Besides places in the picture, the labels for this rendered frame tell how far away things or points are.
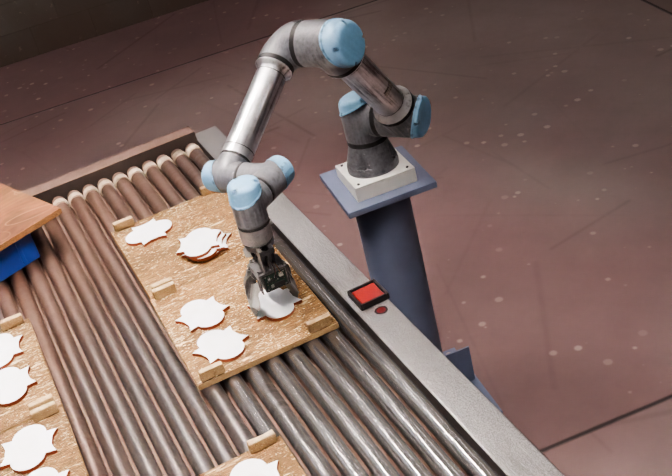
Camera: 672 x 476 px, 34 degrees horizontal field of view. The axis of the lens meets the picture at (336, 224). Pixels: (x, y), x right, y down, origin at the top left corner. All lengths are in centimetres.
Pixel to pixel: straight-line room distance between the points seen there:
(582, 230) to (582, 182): 36
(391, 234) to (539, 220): 137
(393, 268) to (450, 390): 100
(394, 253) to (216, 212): 54
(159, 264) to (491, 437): 113
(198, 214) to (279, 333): 67
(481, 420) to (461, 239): 224
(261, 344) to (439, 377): 44
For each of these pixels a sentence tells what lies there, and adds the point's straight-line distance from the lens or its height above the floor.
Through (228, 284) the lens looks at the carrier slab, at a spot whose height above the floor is 94.
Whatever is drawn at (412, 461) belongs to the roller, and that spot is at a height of 92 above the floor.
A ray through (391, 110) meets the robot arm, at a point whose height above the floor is 115.
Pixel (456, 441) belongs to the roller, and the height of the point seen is 92.
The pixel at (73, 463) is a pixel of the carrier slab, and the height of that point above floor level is 94.
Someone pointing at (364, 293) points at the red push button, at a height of 93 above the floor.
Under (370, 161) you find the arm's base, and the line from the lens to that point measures 306.
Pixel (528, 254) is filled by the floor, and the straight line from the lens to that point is 425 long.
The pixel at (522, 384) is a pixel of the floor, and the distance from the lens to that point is 366.
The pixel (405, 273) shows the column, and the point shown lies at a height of 58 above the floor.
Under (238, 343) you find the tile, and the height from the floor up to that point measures 95.
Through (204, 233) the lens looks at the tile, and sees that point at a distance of 293.
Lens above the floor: 241
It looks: 31 degrees down
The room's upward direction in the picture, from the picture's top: 14 degrees counter-clockwise
